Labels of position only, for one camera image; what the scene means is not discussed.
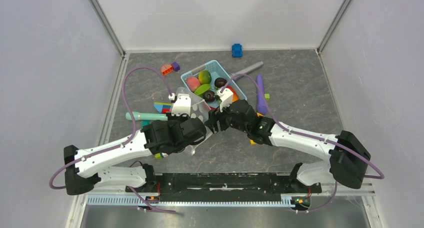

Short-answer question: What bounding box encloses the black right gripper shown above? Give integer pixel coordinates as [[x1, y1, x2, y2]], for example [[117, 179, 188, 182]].
[[205, 99, 249, 135]]

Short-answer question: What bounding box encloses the clear polka dot zip bag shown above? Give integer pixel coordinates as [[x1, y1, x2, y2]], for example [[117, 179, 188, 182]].
[[173, 87, 215, 155]]

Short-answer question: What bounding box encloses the orange red toy fruit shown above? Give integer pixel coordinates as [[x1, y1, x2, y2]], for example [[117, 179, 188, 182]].
[[227, 86, 240, 103]]

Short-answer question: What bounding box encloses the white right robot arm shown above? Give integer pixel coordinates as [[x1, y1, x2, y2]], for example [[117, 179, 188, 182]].
[[205, 100, 371, 192]]

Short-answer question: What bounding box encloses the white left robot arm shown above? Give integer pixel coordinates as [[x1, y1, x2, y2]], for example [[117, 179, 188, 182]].
[[63, 118, 207, 195]]

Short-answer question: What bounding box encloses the dark toy mangosteen lower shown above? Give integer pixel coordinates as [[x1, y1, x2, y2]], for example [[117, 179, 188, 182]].
[[202, 90, 216, 103]]

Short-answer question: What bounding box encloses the dark toy mangosteen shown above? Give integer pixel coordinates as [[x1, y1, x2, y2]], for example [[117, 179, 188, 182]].
[[214, 77, 227, 89], [202, 90, 216, 103]]

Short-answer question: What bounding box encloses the multicolour brick stack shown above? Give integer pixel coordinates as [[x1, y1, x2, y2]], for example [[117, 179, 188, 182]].
[[153, 102, 173, 114]]

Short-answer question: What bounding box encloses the green toy pea pod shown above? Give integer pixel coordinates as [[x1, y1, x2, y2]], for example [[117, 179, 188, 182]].
[[194, 84, 211, 97]]

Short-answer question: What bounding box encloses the green white brick block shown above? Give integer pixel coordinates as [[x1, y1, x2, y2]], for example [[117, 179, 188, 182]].
[[154, 152, 169, 159]]

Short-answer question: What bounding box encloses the dark toy mangosteen upper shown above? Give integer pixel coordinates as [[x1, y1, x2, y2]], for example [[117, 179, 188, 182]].
[[214, 77, 227, 89]]

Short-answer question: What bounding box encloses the teal small block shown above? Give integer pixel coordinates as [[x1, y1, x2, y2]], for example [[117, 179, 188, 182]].
[[141, 120, 151, 127]]

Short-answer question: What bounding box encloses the pink toy peach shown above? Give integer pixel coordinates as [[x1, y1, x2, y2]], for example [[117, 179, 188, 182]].
[[186, 76, 202, 92]]

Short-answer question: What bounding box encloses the green orange toy mango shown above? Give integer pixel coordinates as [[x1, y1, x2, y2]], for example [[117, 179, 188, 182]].
[[198, 70, 212, 85]]

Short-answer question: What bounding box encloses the mint green toy microphone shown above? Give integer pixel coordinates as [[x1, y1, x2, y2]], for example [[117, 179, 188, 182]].
[[125, 112, 168, 121]]

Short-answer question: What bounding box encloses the purple toy microphone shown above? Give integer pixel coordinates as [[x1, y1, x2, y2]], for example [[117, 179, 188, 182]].
[[255, 74, 268, 115]]

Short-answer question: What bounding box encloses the light blue plastic basket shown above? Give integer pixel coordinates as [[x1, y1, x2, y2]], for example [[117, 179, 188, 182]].
[[180, 60, 248, 100]]

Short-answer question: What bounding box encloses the orange toy brick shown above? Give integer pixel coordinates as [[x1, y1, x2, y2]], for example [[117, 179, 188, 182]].
[[160, 64, 174, 76]]

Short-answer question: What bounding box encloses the purple toy brick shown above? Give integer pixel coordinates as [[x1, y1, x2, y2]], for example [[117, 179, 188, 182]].
[[171, 62, 180, 72]]

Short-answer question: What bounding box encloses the blue toy brick car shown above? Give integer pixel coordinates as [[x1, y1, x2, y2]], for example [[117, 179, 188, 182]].
[[231, 43, 243, 58]]

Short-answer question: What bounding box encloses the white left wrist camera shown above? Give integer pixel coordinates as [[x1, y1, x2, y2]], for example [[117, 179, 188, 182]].
[[168, 93, 192, 116]]

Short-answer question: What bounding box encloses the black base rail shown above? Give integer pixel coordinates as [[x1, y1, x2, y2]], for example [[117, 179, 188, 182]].
[[135, 173, 322, 202]]

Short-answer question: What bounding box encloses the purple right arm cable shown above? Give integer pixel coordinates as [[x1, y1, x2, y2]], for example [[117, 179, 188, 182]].
[[219, 73, 386, 214]]

